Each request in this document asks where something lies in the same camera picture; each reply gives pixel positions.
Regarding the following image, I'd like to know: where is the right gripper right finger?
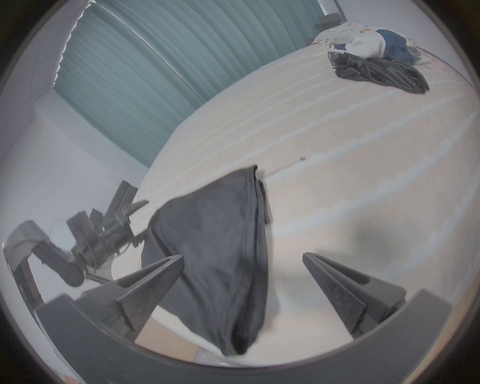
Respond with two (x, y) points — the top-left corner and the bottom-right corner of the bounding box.
(302, 252), (408, 335)

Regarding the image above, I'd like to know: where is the grey bedside table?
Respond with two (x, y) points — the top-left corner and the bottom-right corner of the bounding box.
(318, 12), (343, 32)

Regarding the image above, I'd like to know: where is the pile of clothes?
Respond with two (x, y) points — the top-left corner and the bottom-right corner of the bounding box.
(329, 29), (432, 68)

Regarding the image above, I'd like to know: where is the bed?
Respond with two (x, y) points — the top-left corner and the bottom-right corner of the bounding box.
(110, 0), (479, 370)

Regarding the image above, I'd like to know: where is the black T-shirt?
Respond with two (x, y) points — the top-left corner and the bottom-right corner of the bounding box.
(140, 165), (272, 357)

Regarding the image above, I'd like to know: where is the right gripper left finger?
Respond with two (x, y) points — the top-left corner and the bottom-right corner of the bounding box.
(80, 254), (185, 334)

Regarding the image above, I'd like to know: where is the black printed garment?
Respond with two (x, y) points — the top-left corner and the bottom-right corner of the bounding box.
(327, 50), (430, 94)

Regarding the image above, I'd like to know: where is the blue-green curtain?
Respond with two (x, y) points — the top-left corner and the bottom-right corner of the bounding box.
(94, 0), (331, 113)
(52, 5), (205, 169)

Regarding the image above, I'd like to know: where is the white printed pillow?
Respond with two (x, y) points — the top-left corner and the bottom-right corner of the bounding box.
(310, 20), (372, 46)

